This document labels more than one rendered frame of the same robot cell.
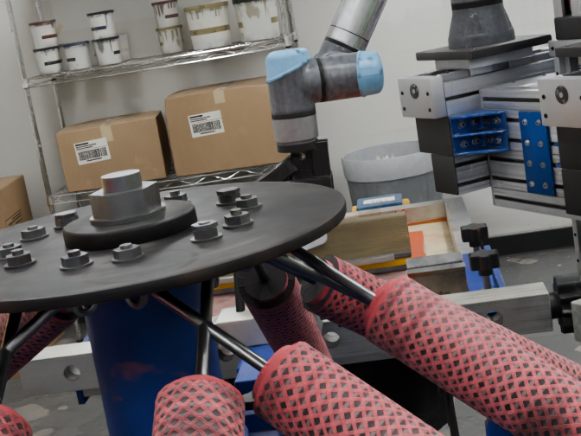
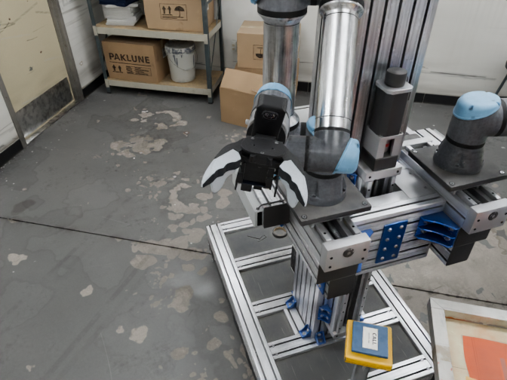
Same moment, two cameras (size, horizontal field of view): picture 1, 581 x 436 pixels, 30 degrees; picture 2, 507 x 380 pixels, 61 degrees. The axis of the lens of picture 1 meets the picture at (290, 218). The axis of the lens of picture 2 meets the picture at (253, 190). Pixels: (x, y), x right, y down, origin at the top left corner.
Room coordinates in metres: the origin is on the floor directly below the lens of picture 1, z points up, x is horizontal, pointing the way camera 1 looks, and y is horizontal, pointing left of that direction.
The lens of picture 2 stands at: (2.58, 0.54, 2.05)
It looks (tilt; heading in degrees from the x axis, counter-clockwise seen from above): 38 degrees down; 276
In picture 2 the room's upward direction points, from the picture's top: straight up
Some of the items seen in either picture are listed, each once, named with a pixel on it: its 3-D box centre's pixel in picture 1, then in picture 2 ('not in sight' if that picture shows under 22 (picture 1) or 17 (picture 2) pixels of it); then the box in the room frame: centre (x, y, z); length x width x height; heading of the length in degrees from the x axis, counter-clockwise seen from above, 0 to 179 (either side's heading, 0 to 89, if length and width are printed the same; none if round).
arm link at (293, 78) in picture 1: (291, 82); not in sight; (1.82, -0.04, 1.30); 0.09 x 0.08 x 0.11; 98
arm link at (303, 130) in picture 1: (296, 129); not in sight; (1.82, -0.03, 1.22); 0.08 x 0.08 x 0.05
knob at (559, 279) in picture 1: (558, 304); not in sight; (1.29, -0.31, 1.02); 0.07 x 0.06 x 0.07; 173
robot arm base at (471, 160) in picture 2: not in sight; (461, 148); (2.04, -0.70, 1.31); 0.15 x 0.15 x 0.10
